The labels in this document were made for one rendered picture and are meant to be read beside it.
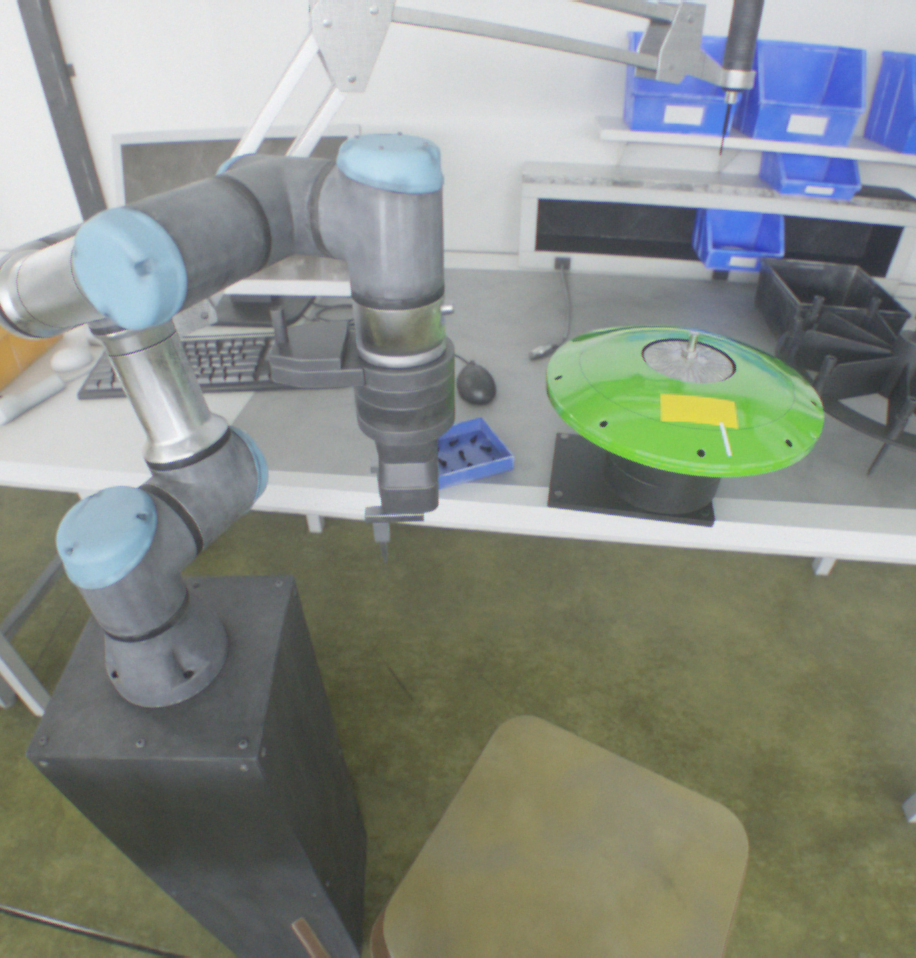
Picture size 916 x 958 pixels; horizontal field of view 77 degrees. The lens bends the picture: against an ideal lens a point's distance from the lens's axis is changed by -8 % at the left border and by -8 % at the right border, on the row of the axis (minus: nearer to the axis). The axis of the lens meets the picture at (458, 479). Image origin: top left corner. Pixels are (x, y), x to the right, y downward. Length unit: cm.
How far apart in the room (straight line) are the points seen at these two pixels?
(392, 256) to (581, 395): 34
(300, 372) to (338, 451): 43
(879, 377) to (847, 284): 47
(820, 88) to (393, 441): 135
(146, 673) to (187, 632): 6
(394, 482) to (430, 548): 152
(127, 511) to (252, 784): 30
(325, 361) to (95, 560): 28
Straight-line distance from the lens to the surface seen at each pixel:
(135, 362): 61
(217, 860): 94
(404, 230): 38
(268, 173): 43
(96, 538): 60
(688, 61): 90
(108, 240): 36
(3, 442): 110
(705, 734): 170
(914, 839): 180
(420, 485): 47
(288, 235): 42
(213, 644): 70
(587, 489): 77
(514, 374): 102
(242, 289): 127
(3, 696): 197
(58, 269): 45
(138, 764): 71
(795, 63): 160
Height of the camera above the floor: 141
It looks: 39 degrees down
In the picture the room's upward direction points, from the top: straight up
